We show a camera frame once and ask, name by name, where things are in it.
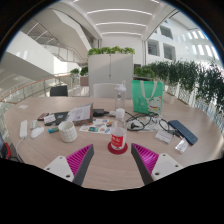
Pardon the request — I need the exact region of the white computer mouse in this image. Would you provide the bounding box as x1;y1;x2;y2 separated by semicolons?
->
30;126;46;139

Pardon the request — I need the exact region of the black notebook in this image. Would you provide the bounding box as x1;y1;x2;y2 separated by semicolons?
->
53;111;70;126

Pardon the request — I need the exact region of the black cable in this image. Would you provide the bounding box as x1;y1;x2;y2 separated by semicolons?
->
124;111;178;133

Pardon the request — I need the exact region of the white chair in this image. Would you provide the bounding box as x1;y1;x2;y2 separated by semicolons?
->
92;82;121;99

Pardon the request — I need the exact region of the black chair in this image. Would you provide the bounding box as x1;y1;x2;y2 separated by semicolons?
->
49;85;69;98

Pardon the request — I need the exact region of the dark blue keyboard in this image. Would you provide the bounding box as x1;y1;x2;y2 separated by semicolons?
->
167;119;199;146

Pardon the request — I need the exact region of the white power strip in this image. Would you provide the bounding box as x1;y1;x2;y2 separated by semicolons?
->
19;119;29;140

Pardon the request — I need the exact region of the clear water bottle red label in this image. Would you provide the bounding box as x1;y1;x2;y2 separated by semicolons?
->
110;108;128;152

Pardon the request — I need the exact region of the clear sports bottle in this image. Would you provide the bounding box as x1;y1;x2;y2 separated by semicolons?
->
114;80;128;111

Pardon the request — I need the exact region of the small blue tube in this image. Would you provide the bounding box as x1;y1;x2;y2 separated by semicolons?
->
47;126;60;134

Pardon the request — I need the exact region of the white packet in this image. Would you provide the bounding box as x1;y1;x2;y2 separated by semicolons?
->
175;137;190;155
154;129;174;145

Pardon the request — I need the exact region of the black power bank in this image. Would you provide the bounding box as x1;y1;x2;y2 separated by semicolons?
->
92;108;110;118

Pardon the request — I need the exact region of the row of green plants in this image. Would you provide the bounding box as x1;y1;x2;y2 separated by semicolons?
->
133;59;224;115

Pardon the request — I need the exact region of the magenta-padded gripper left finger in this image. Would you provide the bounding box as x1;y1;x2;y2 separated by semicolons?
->
43;143;95;187

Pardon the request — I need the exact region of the pale grey oval device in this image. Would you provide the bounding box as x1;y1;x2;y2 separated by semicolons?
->
29;119;40;130

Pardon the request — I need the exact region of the brown planter with plant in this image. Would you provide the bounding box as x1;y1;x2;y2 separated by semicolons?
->
79;66;90;87

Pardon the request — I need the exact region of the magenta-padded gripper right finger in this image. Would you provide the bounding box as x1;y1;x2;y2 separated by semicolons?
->
130;143;184;186

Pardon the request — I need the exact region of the white cabinet topped with plants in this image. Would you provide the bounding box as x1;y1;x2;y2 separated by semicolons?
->
87;45;136;98

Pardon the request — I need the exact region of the brown box with paper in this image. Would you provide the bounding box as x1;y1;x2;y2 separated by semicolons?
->
66;103;95;127

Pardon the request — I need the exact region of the white grid-patterned mug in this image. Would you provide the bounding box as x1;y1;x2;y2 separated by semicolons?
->
58;120;79;144

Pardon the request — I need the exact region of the red and black case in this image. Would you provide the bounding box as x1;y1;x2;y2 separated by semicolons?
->
37;112;50;122

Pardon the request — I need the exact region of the flat round red coaster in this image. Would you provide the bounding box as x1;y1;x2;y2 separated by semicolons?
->
107;141;129;155

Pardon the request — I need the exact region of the green cartoon tote bag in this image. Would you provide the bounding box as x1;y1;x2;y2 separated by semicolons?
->
130;79;165;116

